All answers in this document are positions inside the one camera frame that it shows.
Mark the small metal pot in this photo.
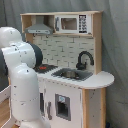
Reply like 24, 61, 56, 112
62, 71, 79, 79

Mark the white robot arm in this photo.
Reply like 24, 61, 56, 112
0, 27, 51, 128

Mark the wooden toy kitchen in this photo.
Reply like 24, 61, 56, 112
21, 11, 114, 128

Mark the black toy faucet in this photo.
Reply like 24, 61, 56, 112
76, 51, 94, 70

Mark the grey toy sink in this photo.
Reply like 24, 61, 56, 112
53, 68, 93, 81

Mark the black toy stovetop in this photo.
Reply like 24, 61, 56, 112
35, 64, 56, 73

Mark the toy microwave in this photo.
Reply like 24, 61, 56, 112
55, 14, 92, 34

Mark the grey range hood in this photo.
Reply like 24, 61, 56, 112
24, 16, 54, 36

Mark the white oven door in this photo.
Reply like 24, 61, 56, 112
0, 86, 11, 104

